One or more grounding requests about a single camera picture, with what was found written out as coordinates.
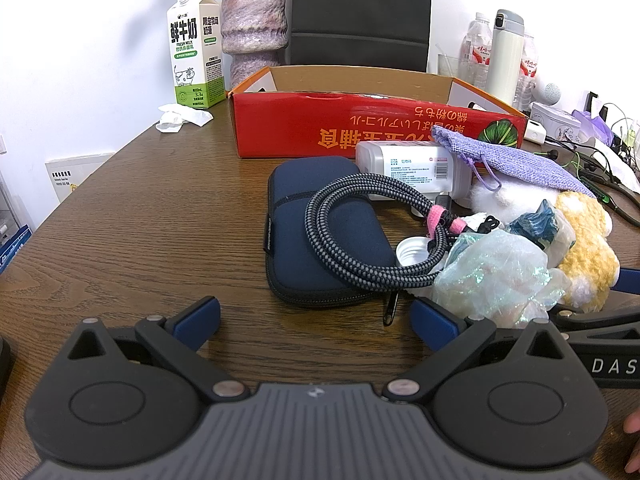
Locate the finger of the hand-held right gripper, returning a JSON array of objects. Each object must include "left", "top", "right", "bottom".
[
  {"left": 548, "top": 303, "right": 640, "bottom": 344},
  {"left": 614, "top": 265, "right": 640, "bottom": 293}
]

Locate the yellow plush toy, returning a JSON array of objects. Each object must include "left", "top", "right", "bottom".
[{"left": 551, "top": 190, "right": 621, "bottom": 309}]

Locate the clear water bottle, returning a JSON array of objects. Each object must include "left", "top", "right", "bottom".
[
  {"left": 519, "top": 32, "right": 540, "bottom": 112},
  {"left": 459, "top": 12, "right": 494, "bottom": 89}
]

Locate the black phone stand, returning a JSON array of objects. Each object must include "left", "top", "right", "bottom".
[{"left": 585, "top": 90, "right": 613, "bottom": 123}]

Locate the red cardboard box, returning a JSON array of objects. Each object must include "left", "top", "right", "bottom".
[{"left": 227, "top": 65, "right": 530, "bottom": 160}]

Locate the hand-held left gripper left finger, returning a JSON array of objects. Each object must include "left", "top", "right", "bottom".
[{"left": 65, "top": 296, "right": 251, "bottom": 404}]

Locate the white fluffy plush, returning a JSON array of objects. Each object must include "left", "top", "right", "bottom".
[{"left": 469, "top": 179, "right": 562, "bottom": 227}]

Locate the white thermos bottle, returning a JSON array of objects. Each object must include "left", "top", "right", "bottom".
[{"left": 485, "top": 9, "right": 525, "bottom": 106}]

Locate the clear glass cup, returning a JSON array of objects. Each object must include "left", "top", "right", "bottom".
[{"left": 437, "top": 42, "right": 472, "bottom": 79}]

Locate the crumpled white tissue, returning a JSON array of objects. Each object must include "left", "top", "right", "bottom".
[{"left": 154, "top": 103, "right": 215, "bottom": 134}]

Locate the black grey braided cable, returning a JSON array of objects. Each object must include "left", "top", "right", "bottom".
[{"left": 303, "top": 173, "right": 469, "bottom": 291}]

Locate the white paper sheet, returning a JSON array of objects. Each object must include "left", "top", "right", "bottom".
[{"left": 589, "top": 137, "right": 640, "bottom": 187}]

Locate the wooden desktop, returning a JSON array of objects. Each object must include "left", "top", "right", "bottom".
[{"left": 0, "top": 102, "right": 640, "bottom": 480}]

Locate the purple plastic bag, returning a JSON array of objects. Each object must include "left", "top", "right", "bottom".
[{"left": 572, "top": 107, "right": 614, "bottom": 144}]

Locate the black paper bag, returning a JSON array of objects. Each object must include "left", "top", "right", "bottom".
[{"left": 290, "top": 0, "right": 434, "bottom": 74}]

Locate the purple textured vase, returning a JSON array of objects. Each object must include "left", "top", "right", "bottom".
[{"left": 220, "top": 0, "right": 290, "bottom": 92}]

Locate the teal wrapped item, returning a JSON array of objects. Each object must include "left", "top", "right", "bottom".
[{"left": 507, "top": 199, "right": 577, "bottom": 267}]

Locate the white printed tin box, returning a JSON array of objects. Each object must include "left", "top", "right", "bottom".
[{"left": 528, "top": 101, "right": 584, "bottom": 144}]

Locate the purple drawstring pouch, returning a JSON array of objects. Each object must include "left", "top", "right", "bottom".
[{"left": 430, "top": 125, "right": 597, "bottom": 199}]

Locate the green white milk carton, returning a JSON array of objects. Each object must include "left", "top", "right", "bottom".
[{"left": 166, "top": 0, "right": 226, "bottom": 110}]

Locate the black cable with green light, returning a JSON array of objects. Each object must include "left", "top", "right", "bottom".
[{"left": 575, "top": 162, "right": 640, "bottom": 228}]

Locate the white bottle cap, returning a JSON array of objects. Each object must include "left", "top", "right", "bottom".
[{"left": 396, "top": 236, "right": 444, "bottom": 269}]

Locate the green thin cable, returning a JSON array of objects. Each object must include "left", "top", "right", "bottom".
[{"left": 547, "top": 147, "right": 621, "bottom": 186}]

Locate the navy zipper pouch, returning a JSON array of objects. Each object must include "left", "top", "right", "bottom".
[{"left": 262, "top": 155, "right": 402, "bottom": 326}]

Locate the white medicine bottle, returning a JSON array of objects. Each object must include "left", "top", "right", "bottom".
[{"left": 354, "top": 140, "right": 474, "bottom": 207}]

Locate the person's right hand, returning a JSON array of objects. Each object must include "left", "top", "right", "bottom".
[{"left": 623, "top": 406, "right": 640, "bottom": 472}]

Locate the blue cardboard box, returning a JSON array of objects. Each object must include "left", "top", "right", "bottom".
[{"left": 0, "top": 224, "right": 35, "bottom": 275}]

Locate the iridescent plastic wrap ball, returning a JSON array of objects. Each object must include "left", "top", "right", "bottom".
[{"left": 432, "top": 231, "right": 572, "bottom": 329}]

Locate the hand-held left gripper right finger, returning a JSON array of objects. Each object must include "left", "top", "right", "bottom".
[{"left": 385, "top": 296, "right": 577, "bottom": 404}]

